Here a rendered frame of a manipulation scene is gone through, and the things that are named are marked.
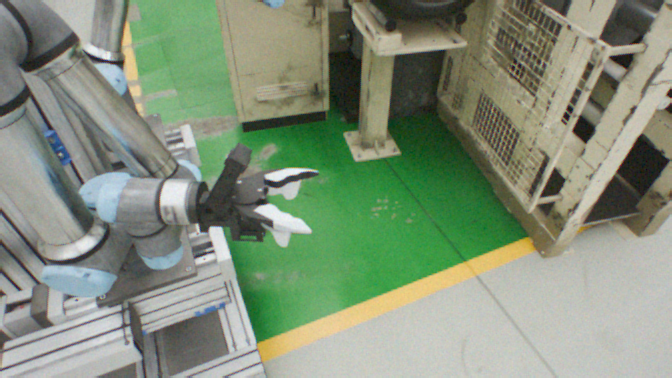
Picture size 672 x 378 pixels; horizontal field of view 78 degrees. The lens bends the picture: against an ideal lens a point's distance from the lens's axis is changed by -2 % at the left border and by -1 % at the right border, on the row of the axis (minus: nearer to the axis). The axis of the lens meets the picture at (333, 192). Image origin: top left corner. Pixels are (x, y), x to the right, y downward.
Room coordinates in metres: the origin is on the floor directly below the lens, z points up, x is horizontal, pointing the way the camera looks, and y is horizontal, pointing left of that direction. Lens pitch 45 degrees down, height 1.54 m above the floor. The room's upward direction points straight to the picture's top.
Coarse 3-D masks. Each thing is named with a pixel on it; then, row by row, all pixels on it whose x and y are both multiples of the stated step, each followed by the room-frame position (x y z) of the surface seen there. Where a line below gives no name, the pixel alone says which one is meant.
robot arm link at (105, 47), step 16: (96, 0) 1.22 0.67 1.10; (112, 0) 1.21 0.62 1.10; (128, 0) 1.24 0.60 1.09; (96, 16) 1.20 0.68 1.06; (112, 16) 1.20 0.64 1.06; (96, 32) 1.19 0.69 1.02; (112, 32) 1.19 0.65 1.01; (96, 48) 1.17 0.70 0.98; (112, 48) 1.18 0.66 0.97; (96, 64) 1.14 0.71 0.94; (112, 64) 1.16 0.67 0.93
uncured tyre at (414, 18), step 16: (384, 0) 1.45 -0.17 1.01; (400, 0) 1.46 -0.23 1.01; (416, 0) 1.49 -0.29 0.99; (432, 0) 1.69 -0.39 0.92; (448, 0) 1.50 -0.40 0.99; (464, 0) 1.52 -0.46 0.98; (400, 16) 1.49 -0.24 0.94; (416, 16) 1.48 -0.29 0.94; (432, 16) 1.49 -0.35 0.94; (448, 16) 1.54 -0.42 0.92
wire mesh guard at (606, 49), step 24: (504, 0) 1.65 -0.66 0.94; (528, 0) 1.50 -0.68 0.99; (480, 24) 1.76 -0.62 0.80; (528, 48) 1.44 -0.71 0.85; (576, 48) 1.23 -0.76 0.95; (600, 48) 1.14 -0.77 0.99; (456, 72) 1.86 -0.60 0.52; (600, 72) 1.12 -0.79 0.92; (528, 96) 1.36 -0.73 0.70; (456, 120) 1.75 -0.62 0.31; (480, 120) 1.58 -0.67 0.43; (552, 120) 1.20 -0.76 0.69; (576, 120) 1.12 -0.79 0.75; (480, 144) 1.54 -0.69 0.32; (552, 168) 1.12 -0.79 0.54
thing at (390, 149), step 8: (344, 136) 2.01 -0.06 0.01; (352, 136) 2.00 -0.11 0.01; (360, 144) 1.92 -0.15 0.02; (392, 144) 1.93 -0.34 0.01; (352, 152) 1.86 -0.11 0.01; (360, 152) 1.85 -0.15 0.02; (368, 152) 1.85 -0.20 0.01; (384, 152) 1.85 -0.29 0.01; (392, 152) 1.85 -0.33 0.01; (360, 160) 1.79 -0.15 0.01
